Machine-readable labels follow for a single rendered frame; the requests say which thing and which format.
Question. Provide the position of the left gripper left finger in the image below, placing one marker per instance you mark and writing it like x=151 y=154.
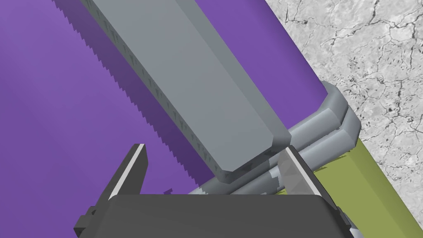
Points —
x=132 y=172

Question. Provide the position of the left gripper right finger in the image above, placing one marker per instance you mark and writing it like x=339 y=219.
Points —
x=295 y=178

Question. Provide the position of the olive green cupboard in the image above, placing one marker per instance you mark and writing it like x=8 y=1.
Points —
x=363 y=191

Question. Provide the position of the purple door with grey rim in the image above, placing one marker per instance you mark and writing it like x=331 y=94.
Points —
x=49 y=99

